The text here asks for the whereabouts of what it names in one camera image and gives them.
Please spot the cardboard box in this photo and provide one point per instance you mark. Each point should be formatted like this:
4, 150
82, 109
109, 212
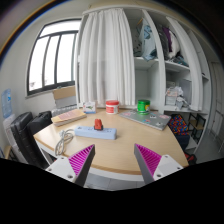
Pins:
65, 96

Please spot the light blue power strip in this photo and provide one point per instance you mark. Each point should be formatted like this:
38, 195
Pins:
106, 133

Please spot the black framed window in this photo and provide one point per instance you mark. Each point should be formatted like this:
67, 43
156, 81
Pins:
51, 63

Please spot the white crumpled items on shelf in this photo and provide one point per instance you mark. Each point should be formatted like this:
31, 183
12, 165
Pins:
174, 96

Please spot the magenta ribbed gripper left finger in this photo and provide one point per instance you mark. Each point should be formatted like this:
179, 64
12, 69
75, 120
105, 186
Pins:
74, 168

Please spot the round wooden table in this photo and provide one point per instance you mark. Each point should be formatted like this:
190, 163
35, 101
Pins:
113, 158

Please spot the white wardrobe shelving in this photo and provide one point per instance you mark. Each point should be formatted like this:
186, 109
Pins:
180, 62

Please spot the colourful patterned bag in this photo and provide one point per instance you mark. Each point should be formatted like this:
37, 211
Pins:
178, 125

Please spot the white jar red lid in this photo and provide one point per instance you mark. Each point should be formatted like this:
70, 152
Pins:
112, 107

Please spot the white curtain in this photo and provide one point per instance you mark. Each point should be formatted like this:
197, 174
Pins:
106, 69

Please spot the green canister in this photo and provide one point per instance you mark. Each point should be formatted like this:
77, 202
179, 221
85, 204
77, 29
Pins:
143, 106

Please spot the blue water bottle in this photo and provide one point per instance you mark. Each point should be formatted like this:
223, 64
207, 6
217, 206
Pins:
6, 103

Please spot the grey laptop with stickers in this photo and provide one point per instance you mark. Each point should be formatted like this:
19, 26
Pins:
152, 119

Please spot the hanging grey clothes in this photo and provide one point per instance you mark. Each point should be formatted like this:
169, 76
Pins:
144, 42

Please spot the black suitcase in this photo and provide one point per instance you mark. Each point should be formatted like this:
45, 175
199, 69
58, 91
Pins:
24, 127

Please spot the small white printed box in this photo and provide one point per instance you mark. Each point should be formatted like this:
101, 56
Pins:
89, 107

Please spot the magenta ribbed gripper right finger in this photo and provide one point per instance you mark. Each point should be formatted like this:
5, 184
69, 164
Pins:
154, 166

